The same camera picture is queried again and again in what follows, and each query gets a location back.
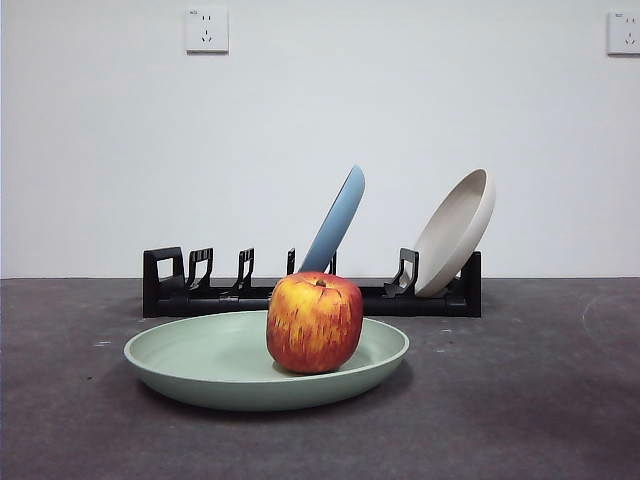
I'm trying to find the red yellow apple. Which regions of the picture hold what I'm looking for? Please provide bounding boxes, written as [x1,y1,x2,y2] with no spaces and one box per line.
[266,271,365,375]

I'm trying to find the green plate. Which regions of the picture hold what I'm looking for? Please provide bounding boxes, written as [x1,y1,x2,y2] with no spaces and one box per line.
[123,309,411,413]

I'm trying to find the blue plate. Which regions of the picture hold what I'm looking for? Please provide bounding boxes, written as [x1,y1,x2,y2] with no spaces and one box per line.
[298,163,367,275]

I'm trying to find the beige plate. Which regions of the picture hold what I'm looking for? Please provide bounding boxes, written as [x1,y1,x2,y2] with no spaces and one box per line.
[413,167,497,296]

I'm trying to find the black plate rack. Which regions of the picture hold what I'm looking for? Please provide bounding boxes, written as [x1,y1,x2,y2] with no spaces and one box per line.
[143,245,484,319]

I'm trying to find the white wall socket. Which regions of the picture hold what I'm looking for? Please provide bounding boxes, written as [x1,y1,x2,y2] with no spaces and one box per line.
[186,8,230,55]
[607,10,640,57]

